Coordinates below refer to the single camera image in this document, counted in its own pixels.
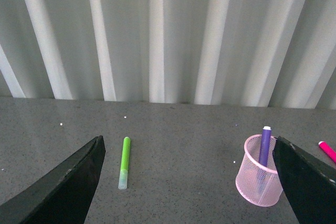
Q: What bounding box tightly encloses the pink mesh pen cup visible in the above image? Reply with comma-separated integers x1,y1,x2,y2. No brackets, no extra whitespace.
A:
235,134,283,207

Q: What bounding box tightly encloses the green marker pen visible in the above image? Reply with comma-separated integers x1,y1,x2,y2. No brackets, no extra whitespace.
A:
118,137,131,190

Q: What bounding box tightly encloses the purple marker pen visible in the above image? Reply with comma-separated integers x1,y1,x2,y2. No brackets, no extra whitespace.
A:
256,125,272,196

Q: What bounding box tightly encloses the pink marker pen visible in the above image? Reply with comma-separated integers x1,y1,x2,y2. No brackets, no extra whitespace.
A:
318,141,336,163

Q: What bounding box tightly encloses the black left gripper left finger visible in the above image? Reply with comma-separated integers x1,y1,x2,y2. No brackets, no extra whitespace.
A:
1,136,106,223

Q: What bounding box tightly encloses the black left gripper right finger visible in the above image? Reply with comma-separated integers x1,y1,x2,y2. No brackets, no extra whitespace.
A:
273,136,335,223

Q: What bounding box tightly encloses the white pleated curtain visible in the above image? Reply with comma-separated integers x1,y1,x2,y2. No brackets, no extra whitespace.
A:
1,0,335,109

